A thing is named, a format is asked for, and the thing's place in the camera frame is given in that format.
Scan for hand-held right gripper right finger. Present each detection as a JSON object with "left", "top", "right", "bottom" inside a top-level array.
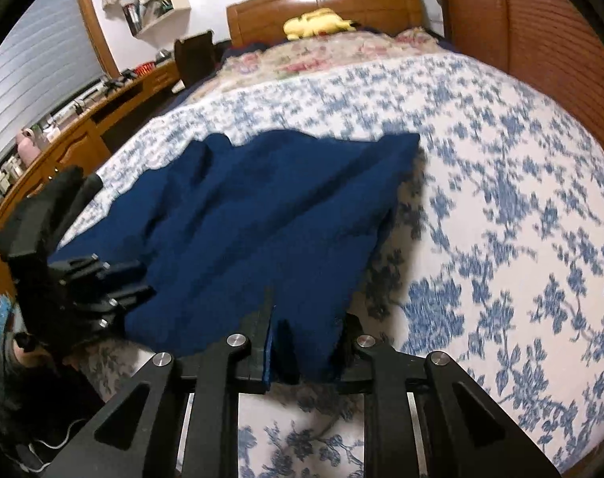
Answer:
[{"left": 329, "top": 313, "right": 562, "bottom": 478}]

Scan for wooden desk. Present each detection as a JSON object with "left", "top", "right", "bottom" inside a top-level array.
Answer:
[{"left": 0, "top": 60, "right": 180, "bottom": 319}]

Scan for red floral quilt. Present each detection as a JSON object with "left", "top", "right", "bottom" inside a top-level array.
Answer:
[{"left": 217, "top": 27, "right": 445, "bottom": 95}]

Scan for navy blue suit jacket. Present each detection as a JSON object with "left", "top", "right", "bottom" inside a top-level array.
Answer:
[{"left": 48, "top": 129, "right": 422, "bottom": 382}]

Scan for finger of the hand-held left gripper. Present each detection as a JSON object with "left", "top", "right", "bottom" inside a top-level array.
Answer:
[
  {"left": 53, "top": 254, "right": 146, "bottom": 287},
  {"left": 80, "top": 284, "right": 157, "bottom": 332}
]

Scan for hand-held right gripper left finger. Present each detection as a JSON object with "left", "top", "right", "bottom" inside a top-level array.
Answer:
[{"left": 80, "top": 286, "right": 275, "bottom": 478}]

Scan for dark blue blanket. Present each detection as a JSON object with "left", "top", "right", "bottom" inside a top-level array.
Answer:
[{"left": 217, "top": 40, "right": 280, "bottom": 63}]

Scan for pink bottle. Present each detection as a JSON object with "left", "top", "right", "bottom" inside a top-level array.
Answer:
[{"left": 16, "top": 127, "right": 46, "bottom": 165}]

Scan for wooden louvered wardrobe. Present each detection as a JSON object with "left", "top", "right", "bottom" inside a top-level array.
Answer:
[{"left": 434, "top": 0, "right": 604, "bottom": 170}]

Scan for yellow plush toy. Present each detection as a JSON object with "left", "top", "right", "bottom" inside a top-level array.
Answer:
[{"left": 283, "top": 7, "right": 355, "bottom": 41}]

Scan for blue floral bedsheet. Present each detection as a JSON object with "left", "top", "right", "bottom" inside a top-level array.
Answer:
[{"left": 53, "top": 52, "right": 604, "bottom": 478}]

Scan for grey window blinds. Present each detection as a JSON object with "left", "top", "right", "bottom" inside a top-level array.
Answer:
[{"left": 0, "top": 0, "right": 106, "bottom": 180}]

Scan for dark chair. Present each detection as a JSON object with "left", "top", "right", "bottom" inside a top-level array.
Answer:
[{"left": 174, "top": 31, "right": 218, "bottom": 91}]

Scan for person's left hand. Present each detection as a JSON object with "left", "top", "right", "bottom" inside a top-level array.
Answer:
[{"left": 13, "top": 333, "right": 66, "bottom": 372}]

